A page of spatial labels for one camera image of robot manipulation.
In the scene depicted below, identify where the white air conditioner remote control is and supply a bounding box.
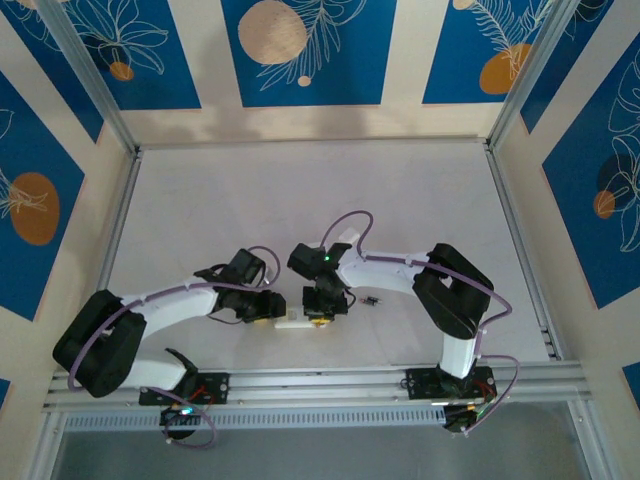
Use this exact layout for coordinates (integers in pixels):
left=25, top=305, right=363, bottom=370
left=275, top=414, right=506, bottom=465
left=273, top=304, right=326, bottom=333

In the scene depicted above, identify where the black controller board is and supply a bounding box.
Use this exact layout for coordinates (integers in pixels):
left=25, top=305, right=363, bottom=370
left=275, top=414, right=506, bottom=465
left=159, top=405, right=204, bottom=441
left=442, top=402, right=484, bottom=435

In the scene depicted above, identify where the aluminium mounting rail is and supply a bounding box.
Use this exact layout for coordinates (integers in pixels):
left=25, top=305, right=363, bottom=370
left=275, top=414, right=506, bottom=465
left=42, top=360, right=594, bottom=414

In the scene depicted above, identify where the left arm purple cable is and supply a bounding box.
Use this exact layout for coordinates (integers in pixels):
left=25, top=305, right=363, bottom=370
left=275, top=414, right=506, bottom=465
left=67, top=244, right=282, bottom=450

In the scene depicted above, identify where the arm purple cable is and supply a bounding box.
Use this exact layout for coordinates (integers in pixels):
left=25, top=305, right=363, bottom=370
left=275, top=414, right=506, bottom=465
left=67, top=244, right=282, bottom=450
left=319, top=210, right=521, bottom=437

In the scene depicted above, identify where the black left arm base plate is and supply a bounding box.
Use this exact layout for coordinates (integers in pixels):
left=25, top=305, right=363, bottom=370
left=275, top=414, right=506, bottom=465
left=138, top=372, right=231, bottom=406

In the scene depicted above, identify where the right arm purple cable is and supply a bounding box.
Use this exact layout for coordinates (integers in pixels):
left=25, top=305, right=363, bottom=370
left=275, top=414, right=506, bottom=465
left=319, top=210, right=521, bottom=437

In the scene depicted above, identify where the grey slotted cable duct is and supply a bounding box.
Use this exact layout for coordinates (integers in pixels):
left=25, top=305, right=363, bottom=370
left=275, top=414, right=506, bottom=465
left=63, top=403, right=447, bottom=432

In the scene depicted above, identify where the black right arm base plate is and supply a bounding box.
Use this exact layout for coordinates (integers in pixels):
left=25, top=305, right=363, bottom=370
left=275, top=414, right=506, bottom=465
left=405, top=367, right=497, bottom=401

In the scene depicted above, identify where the aluminium table side rail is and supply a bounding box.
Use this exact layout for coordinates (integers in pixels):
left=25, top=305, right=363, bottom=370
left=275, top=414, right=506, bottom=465
left=483, top=143, right=565, bottom=364
left=72, top=147, right=146, bottom=371

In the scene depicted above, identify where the aluminium frame post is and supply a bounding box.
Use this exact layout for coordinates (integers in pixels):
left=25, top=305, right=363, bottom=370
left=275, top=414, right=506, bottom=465
left=485, top=0, right=572, bottom=151
left=37, top=0, right=141, bottom=157

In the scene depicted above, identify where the aluminium frame leg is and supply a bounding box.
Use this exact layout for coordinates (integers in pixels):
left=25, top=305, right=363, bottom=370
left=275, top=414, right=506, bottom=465
left=24, top=409, right=69, bottom=480
left=567, top=399, right=609, bottom=480

